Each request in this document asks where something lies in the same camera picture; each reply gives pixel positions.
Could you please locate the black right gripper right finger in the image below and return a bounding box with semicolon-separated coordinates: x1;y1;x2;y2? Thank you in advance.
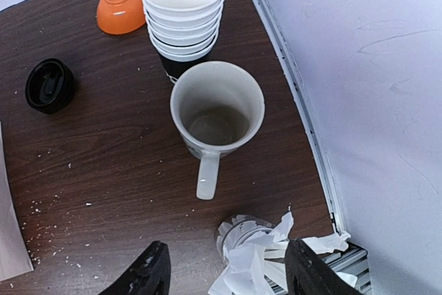
285;239;361;295

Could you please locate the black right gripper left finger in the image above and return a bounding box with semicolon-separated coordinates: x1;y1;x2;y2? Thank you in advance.
99;240;171;295

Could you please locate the blue checkered paper bag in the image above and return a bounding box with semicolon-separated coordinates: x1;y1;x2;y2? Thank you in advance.
0;137;34;281

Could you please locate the ceramic mug with coral print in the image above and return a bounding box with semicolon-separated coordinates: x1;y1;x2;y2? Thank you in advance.
170;61;265;200

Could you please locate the black cup lid stack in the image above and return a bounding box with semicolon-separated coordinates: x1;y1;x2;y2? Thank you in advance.
25;58;76;115

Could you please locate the orange plastic bowl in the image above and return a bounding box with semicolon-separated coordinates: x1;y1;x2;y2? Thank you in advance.
96;0;146;35

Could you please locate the white paper cup stack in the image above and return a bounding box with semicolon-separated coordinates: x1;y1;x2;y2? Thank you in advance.
142;0;225;82

